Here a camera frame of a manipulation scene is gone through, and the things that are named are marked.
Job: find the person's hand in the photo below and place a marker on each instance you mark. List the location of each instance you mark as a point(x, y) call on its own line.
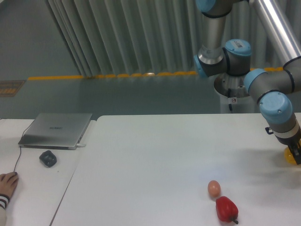
point(8, 183)

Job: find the grey pleated curtain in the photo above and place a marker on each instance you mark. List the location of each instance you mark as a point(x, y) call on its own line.
point(130, 36)

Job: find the silver laptop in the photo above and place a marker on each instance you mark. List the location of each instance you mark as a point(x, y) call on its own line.
point(62, 131)

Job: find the red bell pepper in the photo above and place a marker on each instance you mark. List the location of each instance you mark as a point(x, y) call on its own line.
point(226, 210)

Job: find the black small gadget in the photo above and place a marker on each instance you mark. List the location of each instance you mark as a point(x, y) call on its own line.
point(48, 159)

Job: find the striped sleeve forearm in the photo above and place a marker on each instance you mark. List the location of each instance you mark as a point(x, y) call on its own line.
point(4, 201)

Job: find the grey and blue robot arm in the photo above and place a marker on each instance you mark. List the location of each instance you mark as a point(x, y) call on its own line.
point(232, 62)

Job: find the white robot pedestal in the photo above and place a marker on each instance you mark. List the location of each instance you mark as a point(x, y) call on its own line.
point(232, 103)

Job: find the yellow bell pepper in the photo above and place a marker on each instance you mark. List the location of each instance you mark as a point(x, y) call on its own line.
point(290, 158)

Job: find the brown egg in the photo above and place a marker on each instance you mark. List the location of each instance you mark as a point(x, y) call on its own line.
point(214, 188)

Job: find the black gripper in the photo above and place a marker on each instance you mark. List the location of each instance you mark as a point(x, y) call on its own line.
point(291, 139)

